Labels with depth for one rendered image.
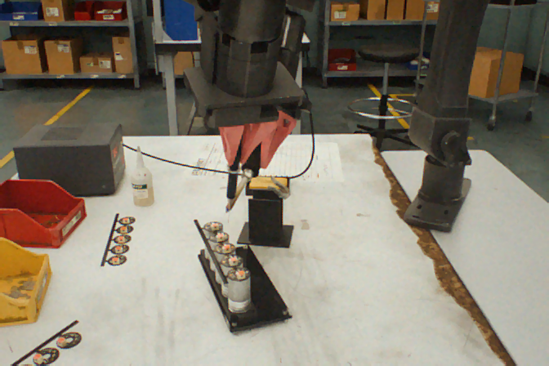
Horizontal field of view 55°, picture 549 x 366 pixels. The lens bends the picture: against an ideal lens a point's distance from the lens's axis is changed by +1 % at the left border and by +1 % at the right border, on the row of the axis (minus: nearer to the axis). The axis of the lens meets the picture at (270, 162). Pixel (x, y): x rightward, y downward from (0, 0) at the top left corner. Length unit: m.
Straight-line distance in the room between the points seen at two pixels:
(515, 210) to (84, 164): 0.70
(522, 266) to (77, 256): 0.59
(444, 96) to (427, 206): 0.18
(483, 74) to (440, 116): 3.10
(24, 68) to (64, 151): 4.20
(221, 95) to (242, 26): 0.07
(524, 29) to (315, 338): 5.25
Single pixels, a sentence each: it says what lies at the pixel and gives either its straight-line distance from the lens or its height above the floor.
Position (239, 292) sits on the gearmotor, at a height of 0.80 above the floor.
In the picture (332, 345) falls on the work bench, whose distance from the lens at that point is 0.59.
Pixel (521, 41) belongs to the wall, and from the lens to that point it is 5.73.
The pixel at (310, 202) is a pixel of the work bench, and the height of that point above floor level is 0.75.
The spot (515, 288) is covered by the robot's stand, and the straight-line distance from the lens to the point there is 0.73.
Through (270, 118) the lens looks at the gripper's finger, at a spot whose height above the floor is 0.99.
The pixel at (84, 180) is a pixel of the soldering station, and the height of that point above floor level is 0.78.
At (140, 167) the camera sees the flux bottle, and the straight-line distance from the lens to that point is 0.87.
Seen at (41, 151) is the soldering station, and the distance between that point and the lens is 0.92.
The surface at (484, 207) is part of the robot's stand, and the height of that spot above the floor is 0.75.
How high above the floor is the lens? 1.14
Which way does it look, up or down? 22 degrees down
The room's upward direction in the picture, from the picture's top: straight up
